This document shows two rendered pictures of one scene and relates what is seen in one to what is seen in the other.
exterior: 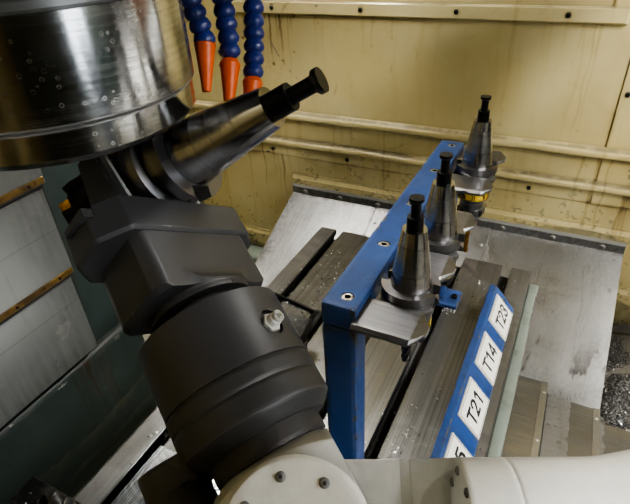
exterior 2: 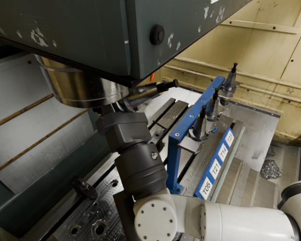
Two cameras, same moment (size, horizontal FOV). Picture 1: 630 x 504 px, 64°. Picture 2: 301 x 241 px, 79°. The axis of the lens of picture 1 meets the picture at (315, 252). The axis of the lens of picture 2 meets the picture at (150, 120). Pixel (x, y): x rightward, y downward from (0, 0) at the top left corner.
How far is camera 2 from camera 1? 9 cm
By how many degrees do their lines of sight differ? 9
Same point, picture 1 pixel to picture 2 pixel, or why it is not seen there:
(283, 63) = not seen: hidden behind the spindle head
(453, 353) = (211, 148)
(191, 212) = (132, 115)
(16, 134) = (85, 100)
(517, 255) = (240, 114)
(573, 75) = (272, 50)
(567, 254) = (258, 115)
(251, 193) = (147, 81)
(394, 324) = (191, 146)
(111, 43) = not seen: hidden behind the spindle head
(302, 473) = (159, 205)
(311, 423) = (162, 187)
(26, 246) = not seen: hidden behind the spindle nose
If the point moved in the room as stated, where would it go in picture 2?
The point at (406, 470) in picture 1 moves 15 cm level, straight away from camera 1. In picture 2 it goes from (188, 200) to (200, 145)
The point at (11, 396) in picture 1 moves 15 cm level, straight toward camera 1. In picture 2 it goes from (68, 147) to (78, 166)
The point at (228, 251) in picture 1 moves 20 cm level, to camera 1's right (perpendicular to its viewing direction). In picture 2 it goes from (142, 128) to (241, 133)
